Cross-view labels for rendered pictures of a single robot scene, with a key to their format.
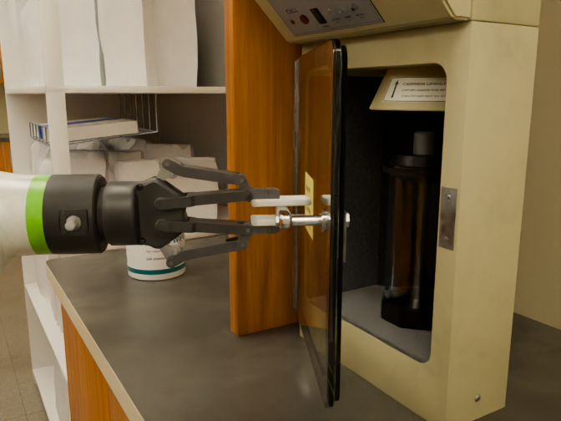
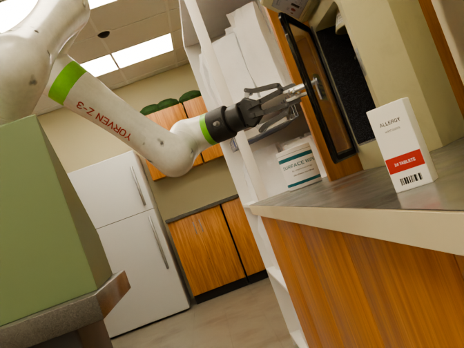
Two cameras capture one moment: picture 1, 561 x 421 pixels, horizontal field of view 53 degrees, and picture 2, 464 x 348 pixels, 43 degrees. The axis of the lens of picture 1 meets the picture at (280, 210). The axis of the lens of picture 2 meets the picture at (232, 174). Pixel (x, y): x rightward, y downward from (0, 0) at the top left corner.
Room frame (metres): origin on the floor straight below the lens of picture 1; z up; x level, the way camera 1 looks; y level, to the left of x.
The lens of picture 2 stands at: (-0.82, -0.48, 1.01)
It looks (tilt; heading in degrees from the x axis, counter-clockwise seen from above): 2 degrees up; 27
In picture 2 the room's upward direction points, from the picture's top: 20 degrees counter-clockwise
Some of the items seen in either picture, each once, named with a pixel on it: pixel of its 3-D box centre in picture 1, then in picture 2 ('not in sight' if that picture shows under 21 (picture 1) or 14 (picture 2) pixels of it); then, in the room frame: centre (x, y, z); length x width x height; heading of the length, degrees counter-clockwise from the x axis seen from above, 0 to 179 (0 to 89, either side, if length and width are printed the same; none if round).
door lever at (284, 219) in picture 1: (296, 214); (302, 89); (0.63, -0.02, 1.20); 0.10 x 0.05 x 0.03; 5
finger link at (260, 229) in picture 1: (258, 235); (293, 106); (0.65, 0.03, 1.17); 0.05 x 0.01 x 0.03; 95
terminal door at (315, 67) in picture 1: (312, 209); (320, 89); (0.71, -0.04, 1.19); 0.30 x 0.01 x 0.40; 5
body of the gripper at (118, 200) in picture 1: (147, 212); (246, 114); (0.64, 0.16, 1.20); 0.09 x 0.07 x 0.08; 95
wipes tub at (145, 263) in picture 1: (155, 240); (299, 166); (1.22, 0.28, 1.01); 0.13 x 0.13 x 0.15
